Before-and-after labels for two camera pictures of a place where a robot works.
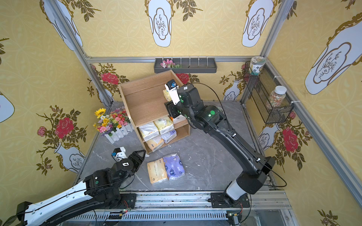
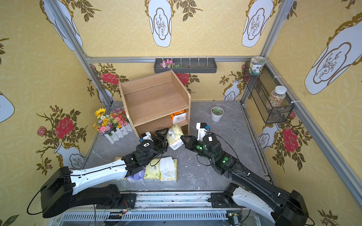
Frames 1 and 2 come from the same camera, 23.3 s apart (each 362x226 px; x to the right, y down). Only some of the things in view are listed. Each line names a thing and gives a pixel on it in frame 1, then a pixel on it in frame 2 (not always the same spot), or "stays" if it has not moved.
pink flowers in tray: x=169 y=64 stays
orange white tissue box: x=178 y=119 stays
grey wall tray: x=189 y=66 stays
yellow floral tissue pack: x=164 y=125 -> x=174 y=135
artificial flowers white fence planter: x=114 y=125 stays
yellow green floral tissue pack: x=167 y=95 -> x=152 y=171
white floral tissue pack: x=149 y=131 -> x=168 y=168
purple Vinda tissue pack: x=174 y=166 -> x=138 y=177
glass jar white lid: x=277 y=96 stays
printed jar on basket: x=256 y=64 stays
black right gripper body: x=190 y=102 -> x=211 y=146
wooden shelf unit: x=144 y=99 stays
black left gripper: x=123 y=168 -> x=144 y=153
